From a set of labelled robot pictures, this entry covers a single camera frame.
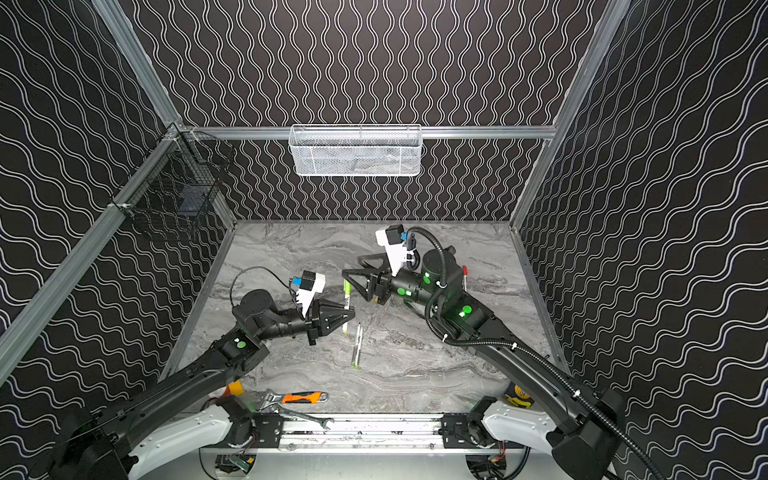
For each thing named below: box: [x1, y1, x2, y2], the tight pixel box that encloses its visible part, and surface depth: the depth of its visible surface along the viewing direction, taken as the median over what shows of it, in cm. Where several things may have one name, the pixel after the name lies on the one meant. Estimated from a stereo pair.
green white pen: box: [351, 322, 363, 370], surface depth 89 cm
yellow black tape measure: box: [504, 381, 535, 409], surface depth 79 cm
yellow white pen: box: [342, 279, 351, 334], surface depth 64 cm
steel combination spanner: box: [268, 405, 335, 431], surface depth 78 cm
